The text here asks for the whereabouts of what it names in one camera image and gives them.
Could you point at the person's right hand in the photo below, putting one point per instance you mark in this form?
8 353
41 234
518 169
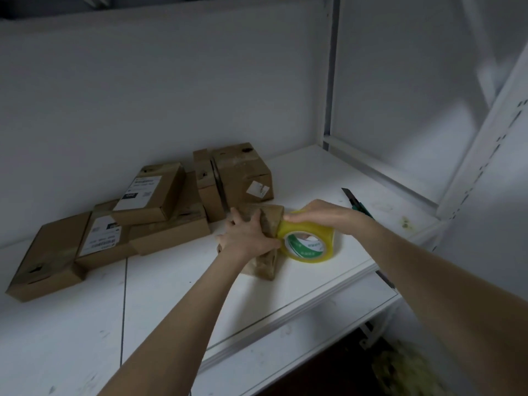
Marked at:
334 214

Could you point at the person's left hand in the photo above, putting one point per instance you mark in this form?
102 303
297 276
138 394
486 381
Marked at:
245 239

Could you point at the person's right thumb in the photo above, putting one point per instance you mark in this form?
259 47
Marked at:
298 218

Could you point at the person's left thumb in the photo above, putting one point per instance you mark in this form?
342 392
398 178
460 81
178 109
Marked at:
270 245

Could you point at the small taped cardboard box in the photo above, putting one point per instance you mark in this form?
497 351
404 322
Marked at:
270 222

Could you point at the yellow clear packing tape roll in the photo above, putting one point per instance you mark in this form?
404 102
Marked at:
307 245

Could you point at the person's right forearm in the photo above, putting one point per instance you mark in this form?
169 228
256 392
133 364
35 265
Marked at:
445 292

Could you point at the person's left forearm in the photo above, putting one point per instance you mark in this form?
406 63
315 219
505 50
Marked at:
185 325

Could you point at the green utility knife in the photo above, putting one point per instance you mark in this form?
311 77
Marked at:
354 202

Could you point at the cube cardboard box torn label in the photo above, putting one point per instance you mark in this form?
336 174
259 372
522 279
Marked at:
241 177

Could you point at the narrow upright cardboard box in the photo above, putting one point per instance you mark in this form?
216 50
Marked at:
205 189

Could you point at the wide flat cardboard box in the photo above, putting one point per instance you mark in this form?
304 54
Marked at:
173 233

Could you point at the small labelled cardboard box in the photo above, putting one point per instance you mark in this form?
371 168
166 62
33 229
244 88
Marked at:
148 195

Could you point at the flat labelled cardboard box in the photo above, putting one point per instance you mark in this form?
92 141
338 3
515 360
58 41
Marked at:
103 243

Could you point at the yellowish crumpled bundle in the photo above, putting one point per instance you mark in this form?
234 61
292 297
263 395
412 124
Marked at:
406 371

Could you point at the white slotted shelf upright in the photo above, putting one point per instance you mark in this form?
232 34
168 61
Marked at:
486 140

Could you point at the plain flat cardboard box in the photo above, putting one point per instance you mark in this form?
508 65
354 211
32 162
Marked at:
49 259

